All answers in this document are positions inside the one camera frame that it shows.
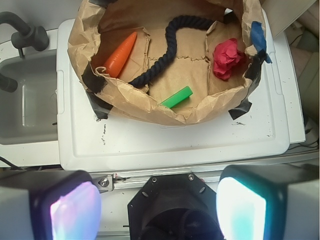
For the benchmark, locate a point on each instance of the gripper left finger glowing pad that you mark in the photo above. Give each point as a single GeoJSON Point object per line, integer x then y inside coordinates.
{"type": "Point", "coordinates": [49, 205]}

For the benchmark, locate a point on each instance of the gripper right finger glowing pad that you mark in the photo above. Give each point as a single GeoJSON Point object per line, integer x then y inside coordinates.
{"type": "Point", "coordinates": [269, 202]}

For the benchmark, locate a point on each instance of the white plastic tray lid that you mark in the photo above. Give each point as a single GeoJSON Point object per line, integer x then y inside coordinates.
{"type": "Point", "coordinates": [119, 144]}

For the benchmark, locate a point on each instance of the grey sink basin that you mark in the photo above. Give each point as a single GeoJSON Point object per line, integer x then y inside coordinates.
{"type": "Point", "coordinates": [29, 114]}

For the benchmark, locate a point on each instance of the green rectangular block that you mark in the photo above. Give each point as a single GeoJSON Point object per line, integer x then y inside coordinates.
{"type": "Point", "coordinates": [177, 97]}

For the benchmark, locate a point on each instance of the crumpled red paper ball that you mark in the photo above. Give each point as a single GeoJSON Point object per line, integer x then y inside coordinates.
{"type": "Point", "coordinates": [226, 56]}

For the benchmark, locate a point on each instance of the orange toy carrot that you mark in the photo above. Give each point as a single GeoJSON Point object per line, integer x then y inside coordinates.
{"type": "Point", "coordinates": [116, 61]}

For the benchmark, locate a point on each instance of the dark grey faucet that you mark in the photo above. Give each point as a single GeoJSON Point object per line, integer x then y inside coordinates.
{"type": "Point", "coordinates": [26, 35]}

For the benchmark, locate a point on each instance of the brown paper bag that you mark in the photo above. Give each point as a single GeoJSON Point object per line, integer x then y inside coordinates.
{"type": "Point", "coordinates": [173, 49]}

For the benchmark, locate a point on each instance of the aluminium rail with bracket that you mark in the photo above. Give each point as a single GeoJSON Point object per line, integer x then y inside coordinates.
{"type": "Point", "coordinates": [107, 182]}

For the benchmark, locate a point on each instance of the black octagonal mount plate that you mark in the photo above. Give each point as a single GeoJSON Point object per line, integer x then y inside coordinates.
{"type": "Point", "coordinates": [174, 207]}

